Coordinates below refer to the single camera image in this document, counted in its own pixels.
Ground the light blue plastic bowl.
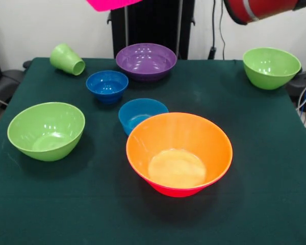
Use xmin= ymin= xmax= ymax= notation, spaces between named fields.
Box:
xmin=118 ymin=98 xmax=169 ymax=136

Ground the pink plastic bowl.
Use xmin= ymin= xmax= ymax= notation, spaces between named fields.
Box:
xmin=86 ymin=0 xmax=143 ymax=13
xmin=129 ymin=158 xmax=220 ymax=198

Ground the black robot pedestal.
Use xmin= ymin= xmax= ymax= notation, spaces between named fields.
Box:
xmin=107 ymin=0 xmax=196 ymax=60

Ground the green plastic bowl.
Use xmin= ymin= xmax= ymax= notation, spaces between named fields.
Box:
xmin=7 ymin=102 xmax=86 ymax=162
xmin=242 ymin=47 xmax=302 ymax=90

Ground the dark blue plastic bowl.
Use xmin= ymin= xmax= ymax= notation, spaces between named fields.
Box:
xmin=86 ymin=70 xmax=129 ymax=104

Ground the dark green table cloth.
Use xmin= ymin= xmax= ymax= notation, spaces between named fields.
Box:
xmin=0 ymin=57 xmax=306 ymax=245

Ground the green plastic cup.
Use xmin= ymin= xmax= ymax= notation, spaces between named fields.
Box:
xmin=49 ymin=43 xmax=86 ymax=76

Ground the black wall cable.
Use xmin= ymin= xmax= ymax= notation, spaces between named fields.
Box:
xmin=208 ymin=0 xmax=225 ymax=61

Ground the purple plastic bowl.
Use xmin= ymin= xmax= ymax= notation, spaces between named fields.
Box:
xmin=115 ymin=42 xmax=178 ymax=82

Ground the black pedestal leg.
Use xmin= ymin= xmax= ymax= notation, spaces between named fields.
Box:
xmin=285 ymin=71 xmax=306 ymax=113
xmin=0 ymin=60 xmax=33 ymax=103

